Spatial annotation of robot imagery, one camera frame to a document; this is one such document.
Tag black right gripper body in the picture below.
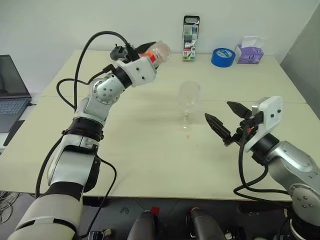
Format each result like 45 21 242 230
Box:
223 110 265 148

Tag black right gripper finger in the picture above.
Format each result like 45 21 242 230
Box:
226 101 252 119
204 113 232 141

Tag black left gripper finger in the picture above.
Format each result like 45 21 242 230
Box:
136 41 156 55

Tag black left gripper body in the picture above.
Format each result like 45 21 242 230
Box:
109 43 141 63

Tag clear bottle with orange label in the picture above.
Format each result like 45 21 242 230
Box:
139 40 172 70

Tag clear wine glass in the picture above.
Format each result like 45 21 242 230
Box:
177 81 202 132

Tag marker pen box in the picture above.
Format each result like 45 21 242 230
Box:
181 15 201 62

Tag blue tape roll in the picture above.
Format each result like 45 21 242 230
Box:
210 47 236 68

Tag purple tissue box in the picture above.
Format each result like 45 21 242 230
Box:
234 35 266 65

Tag grey partition panel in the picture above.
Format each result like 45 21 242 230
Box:
279 0 320 103

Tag dark rounded shape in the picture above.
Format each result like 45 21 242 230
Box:
126 206 161 240
186 206 227 240

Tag dark grey laptop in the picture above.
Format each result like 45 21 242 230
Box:
0 54 33 134

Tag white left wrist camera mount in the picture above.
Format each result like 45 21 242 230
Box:
115 55 158 88

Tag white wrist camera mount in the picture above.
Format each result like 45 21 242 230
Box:
243 95 285 154
115 55 158 88

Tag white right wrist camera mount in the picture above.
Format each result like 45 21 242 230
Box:
243 95 285 154

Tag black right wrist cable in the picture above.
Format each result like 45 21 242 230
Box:
233 124 294 202

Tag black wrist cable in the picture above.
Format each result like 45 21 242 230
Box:
233 124 294 202
56 30 137 113

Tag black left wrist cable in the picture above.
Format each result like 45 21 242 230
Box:
56 30 137 113

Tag black left elbow cable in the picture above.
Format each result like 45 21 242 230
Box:
34 136 118 237

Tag grey loose wires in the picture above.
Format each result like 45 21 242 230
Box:
0 190 21 226

